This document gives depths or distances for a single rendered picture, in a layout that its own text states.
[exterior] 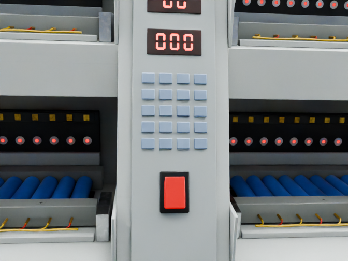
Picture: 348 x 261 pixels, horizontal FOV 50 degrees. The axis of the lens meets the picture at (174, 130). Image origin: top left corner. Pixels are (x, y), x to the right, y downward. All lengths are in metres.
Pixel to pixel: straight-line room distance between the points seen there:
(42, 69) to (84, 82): 0.04
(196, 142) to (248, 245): 0.12
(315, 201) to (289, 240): 0.06
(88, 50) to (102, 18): 0.06
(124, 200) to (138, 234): 0.03
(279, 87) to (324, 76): 0.04
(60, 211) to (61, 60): 0.15
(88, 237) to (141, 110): 0.13
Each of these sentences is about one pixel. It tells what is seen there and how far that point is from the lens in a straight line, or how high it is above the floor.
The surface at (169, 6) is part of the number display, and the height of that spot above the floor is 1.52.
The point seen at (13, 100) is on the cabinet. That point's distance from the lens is 0.54.
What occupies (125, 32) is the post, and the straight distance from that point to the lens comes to 0.33.
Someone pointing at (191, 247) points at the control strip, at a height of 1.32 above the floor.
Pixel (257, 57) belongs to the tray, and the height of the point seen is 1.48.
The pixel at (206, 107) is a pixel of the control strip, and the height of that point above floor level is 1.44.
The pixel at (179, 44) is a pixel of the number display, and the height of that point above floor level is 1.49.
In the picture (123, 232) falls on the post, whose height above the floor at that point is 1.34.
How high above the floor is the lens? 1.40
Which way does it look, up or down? 4 degrees up
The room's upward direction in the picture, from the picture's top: straight up
